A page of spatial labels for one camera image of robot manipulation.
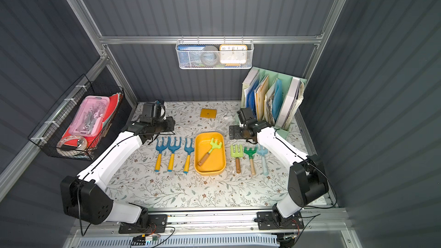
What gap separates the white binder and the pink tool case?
865 millimetres

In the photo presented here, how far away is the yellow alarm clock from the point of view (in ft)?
2.92

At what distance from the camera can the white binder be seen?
0.90 m

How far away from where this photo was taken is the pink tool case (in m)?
0.70

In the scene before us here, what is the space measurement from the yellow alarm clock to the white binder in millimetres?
288
